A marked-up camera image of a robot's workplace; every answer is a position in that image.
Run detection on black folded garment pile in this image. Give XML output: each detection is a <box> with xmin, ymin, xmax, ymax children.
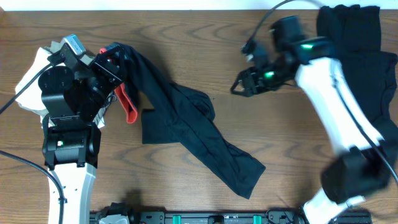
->
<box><xmin>317</xmin><ymin>5</ymin><xmax>397</xmax><ymax>163</ymax></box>

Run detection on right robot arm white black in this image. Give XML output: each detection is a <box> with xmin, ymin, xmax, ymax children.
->
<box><xmin>230</xmin><ymin>16</ymin><xmax>397</xmax><ymax>223</ymax></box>

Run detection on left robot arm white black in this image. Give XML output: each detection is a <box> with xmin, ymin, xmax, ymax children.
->
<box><xmin>38</xmin><ymin>44</ymin><xmax>126</xmax><ymax>223</ymax></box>

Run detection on beige folded cloth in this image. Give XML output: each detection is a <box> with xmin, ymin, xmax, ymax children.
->
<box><xmin>44</xmin><ymin>41</ymin><xmax>95</xmax><ymax>65</ymax></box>

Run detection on black base rail with mounts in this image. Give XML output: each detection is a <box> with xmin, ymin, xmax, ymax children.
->
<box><xmin>89</xmin><ymin>202</ymin><xmax>373</xmax><ymax>224</ymax></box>

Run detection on black leggings with red waistband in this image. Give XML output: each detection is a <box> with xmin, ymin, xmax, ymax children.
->
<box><xmin>110</xmin><ymin>44</ymin><xmax>266</xmax><ymax>199</ymax></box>

